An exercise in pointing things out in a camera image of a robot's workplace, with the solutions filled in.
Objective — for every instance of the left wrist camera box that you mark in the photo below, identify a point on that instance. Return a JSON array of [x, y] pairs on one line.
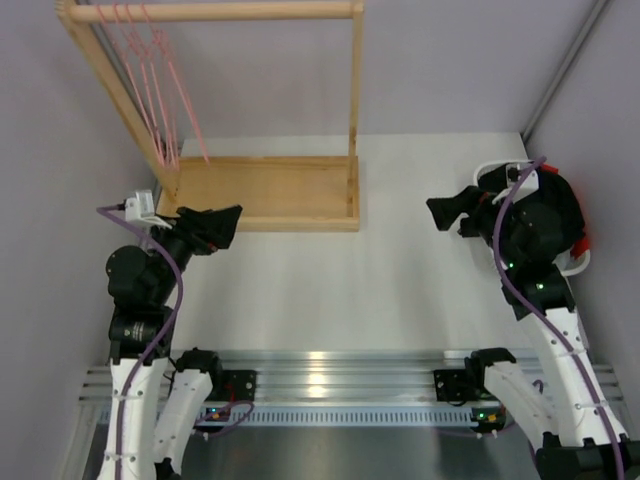
[[139, 210]]

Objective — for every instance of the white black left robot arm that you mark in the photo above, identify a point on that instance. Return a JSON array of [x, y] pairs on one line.
[[154, 402]]

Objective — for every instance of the pink hanger of grey top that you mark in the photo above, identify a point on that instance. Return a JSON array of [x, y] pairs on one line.
[[152, 46]]

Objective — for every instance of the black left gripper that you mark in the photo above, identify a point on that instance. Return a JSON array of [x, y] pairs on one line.
[[207, 230]]

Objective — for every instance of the white perforated plastic basket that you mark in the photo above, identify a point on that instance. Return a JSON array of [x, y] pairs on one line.
[[521, 247]]

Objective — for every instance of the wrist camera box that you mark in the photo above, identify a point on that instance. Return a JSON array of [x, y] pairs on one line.
[[139, 210], [522, 180]]

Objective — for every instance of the slotted cable duct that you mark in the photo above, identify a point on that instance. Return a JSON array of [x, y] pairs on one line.
[[334, 416]]

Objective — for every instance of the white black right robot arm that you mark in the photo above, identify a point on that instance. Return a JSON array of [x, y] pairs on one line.
[[570, 426]]

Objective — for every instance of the pink hanger of red top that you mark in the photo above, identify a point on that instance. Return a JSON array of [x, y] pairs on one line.
[[122, 52]]

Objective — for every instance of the pink hanger of black top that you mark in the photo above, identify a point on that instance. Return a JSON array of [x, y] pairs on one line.
[[182, 95]]

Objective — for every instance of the pink hanger of white top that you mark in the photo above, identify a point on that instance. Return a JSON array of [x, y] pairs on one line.
[[139, 56]]

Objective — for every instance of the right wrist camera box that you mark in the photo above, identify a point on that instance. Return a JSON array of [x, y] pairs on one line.
[[522, 180]]

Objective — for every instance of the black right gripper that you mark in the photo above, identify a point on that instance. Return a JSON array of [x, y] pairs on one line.
[[446, 211]]

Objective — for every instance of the aluminium mounting rail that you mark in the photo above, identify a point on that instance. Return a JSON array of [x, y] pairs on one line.
[[344, 377]]

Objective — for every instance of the wooden clothes rack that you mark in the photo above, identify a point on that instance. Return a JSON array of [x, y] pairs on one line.
[[241, 62]]

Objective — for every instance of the black tank top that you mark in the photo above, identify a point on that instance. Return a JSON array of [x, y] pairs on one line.
[[545, 202]]

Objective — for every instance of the red tank top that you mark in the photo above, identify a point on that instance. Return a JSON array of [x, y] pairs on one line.
[[582, 245]]

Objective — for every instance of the aluminium corner post right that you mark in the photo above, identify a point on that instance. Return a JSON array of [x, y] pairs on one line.
[[578, 44]]

